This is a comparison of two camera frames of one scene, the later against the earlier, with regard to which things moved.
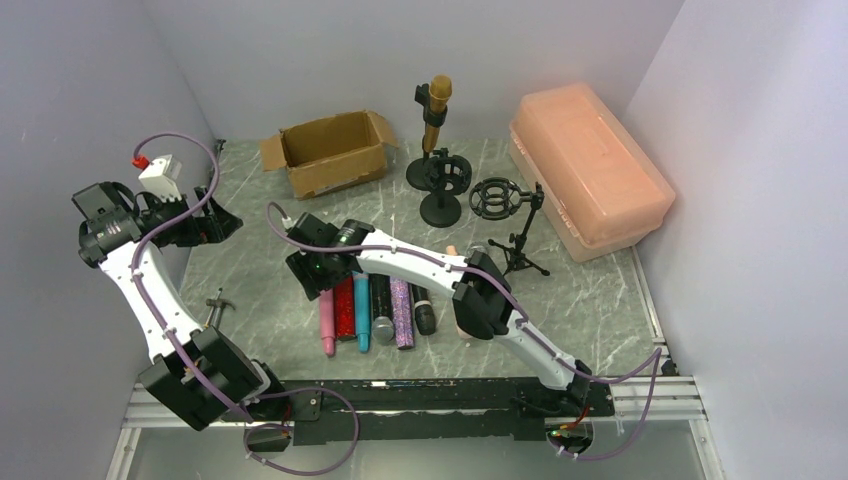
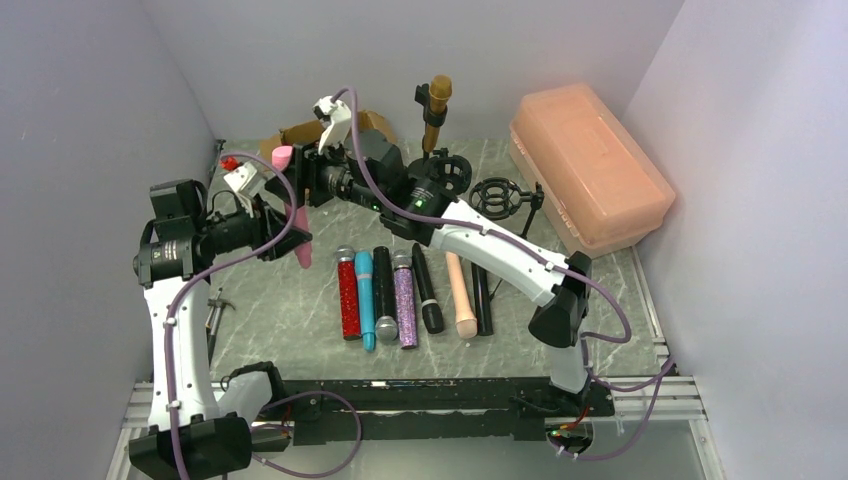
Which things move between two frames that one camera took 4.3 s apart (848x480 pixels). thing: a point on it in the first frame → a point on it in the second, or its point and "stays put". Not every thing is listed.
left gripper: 201,221 → 270,230
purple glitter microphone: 402,302 stays put
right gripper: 304,273 → 311,175
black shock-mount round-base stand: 446,176 stays put
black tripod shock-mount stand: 495,198 stays put
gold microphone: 441,87 stays put
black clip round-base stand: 417,171 stays put
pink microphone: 327,305 → 281,156
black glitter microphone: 383,329 stays put
